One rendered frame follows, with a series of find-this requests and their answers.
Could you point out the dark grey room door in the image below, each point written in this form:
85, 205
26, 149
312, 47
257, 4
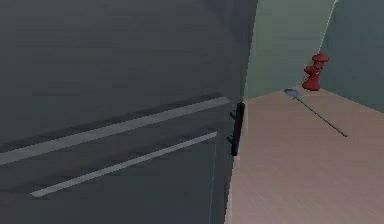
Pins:
110, 66

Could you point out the red fire hydrant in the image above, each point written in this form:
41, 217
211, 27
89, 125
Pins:
314, 73

